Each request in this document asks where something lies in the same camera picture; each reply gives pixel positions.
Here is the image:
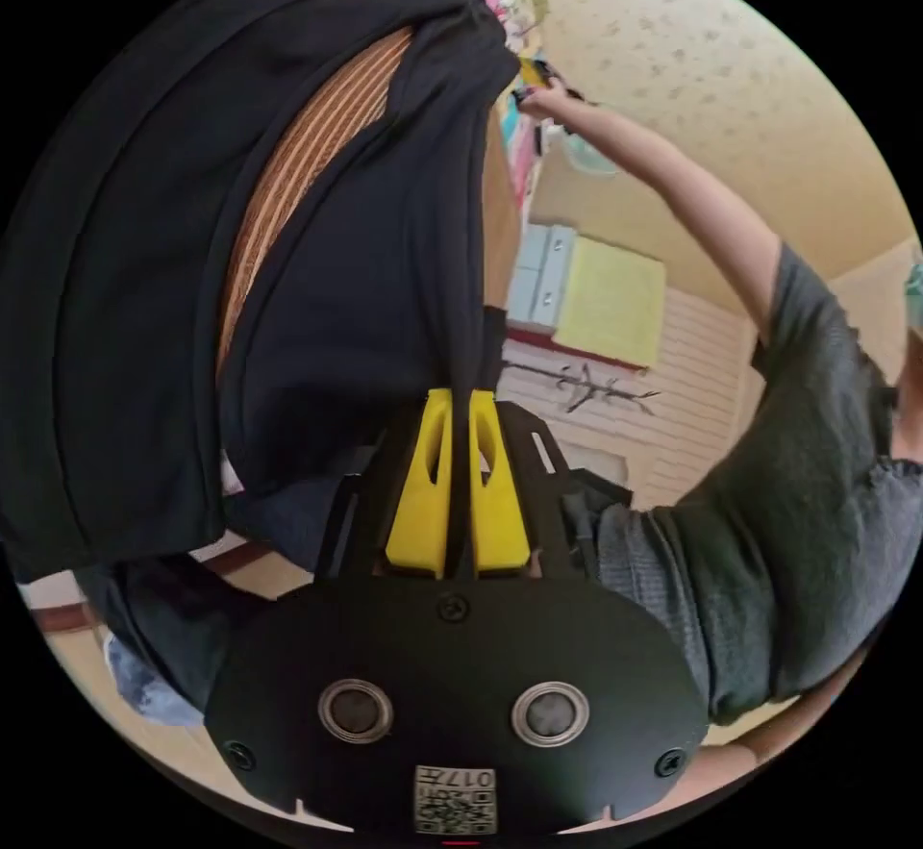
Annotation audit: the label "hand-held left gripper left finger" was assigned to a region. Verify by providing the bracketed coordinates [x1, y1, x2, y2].
[385, 388, 455, 574]

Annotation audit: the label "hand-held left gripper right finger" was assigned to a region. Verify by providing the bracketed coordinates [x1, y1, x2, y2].
[468, 390, 533, 574]

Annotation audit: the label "black long pants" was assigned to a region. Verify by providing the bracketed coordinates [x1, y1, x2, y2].
[0, 0, 522, 580]

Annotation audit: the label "person's right forearm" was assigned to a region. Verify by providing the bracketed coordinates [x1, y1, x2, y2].
[556, 92, 722, 237]

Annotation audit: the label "person's right hand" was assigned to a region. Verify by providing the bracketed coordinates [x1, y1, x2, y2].
[520, 80, 580, 120]

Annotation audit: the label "pile of dark clothes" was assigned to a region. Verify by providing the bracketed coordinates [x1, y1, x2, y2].
[77, 479, 344, 729]

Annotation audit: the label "person's body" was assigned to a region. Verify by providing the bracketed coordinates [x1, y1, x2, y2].
[596, 163, 923, 728]

